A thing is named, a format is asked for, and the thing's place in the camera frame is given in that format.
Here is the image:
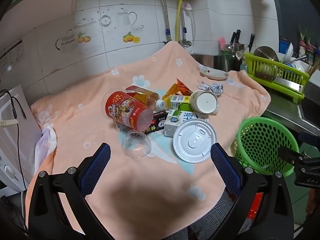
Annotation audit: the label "red plastic object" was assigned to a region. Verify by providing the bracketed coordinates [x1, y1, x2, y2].
[246, 192, 265, 227]

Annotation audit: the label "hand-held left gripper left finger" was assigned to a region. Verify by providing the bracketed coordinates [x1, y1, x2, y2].
[28, 142, 112, 240]

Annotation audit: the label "utensil holder with utensils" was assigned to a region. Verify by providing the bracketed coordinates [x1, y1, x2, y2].
[219, 37, 234, 72]

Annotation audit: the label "braided metal hose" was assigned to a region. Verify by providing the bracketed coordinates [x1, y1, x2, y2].
[157, 0, 173, 43]

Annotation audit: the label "red printed plastic cup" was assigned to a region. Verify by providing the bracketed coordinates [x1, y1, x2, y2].
[101, 87, 154, 132]

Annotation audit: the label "white appliance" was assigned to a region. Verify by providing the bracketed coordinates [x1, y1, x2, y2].
[0, 85, 43, 197]

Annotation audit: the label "bundle of chopsticks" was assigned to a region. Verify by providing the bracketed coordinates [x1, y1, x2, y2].
[307, 60, 320, 77]

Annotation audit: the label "steel bowl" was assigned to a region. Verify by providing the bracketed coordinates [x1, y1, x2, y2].
[254, 46, 279, 63]

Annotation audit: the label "white paper cup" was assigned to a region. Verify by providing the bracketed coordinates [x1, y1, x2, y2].
[190, 90, 218, 114]

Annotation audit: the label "white plastic cup lid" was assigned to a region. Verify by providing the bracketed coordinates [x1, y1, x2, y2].
[172, 119, 217, 164]

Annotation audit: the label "wall notice sticker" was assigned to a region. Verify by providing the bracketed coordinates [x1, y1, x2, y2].
[0, 39, 25, 80]

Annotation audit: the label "clear plastic cup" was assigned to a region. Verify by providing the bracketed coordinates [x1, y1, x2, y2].
[121, 129, 152, 159]

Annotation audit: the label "peach flower-print blanket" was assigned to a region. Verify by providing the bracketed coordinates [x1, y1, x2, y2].
[25, 41, 272, 240]

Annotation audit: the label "white drink carton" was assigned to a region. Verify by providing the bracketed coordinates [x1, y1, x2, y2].
[164, 109, 208, 138]

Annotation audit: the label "white ceramic bowl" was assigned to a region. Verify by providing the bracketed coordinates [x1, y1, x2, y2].
[284, 42, 294, 63]

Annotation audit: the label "amber plastic bottle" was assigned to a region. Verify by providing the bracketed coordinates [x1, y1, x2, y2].
[125, 85, 160, 107]

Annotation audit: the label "orange foil snack wrapper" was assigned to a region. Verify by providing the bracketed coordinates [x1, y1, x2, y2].
[162, 78, 193, 100]

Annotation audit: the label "clear bottle yellow-green label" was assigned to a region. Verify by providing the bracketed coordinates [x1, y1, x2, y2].
[155, 94, 194, 113]

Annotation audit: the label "crumpled paper ball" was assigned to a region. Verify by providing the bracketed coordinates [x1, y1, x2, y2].
[197, 81, 224, 96]

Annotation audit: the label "green plastic dish rack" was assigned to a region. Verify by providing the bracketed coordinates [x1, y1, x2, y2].
[244, 52, 310, 105]

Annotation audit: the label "yellow gas pipe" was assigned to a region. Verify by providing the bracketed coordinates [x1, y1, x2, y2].
[176, 0, 183, 43]

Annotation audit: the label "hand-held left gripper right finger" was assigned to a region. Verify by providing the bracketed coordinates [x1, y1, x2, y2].
[209, 142, 294, 240]

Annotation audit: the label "stainless steel sink counter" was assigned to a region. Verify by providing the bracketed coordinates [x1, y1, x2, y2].
[262, 90, 320, 133]

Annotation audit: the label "green perforated plastic basket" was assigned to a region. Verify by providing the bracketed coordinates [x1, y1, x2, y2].
[234, 117, 300, 176]

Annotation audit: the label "floral ceramic plate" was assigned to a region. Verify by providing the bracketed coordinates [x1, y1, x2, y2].
[199, 65, 229, 80]

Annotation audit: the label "black cable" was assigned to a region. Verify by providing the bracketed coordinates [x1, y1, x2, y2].
[0, 89, 27, 188]

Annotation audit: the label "grey plaid trousers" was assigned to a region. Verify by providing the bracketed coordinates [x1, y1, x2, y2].
[187, 195, 237, 240]

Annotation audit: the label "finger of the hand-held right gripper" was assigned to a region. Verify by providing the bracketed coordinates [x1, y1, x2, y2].
[278, 146, 305, 166]
[297, 132, 320, 145]

